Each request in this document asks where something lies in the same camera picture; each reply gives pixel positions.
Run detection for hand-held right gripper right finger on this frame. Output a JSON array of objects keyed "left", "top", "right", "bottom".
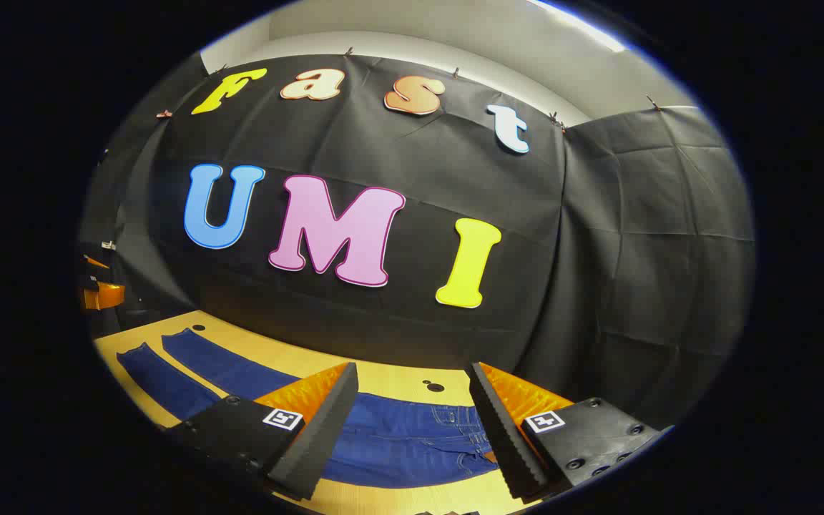
[{"left": 464, "top": 361, "right": 675, "bottom": 501}]

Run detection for black backdrop cloth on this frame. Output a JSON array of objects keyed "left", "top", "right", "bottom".
[{"left": 77, "top": 54, "right": 756, "bottom": 430}]

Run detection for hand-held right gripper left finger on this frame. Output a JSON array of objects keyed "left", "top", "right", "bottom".
[{"left": 166, "top": 361, "right": 360, "bottom": 501}]

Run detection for blue jeans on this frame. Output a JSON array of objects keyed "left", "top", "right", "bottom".
[{"left": 116, "top": 328, "right": 500, "bottom": 490}]

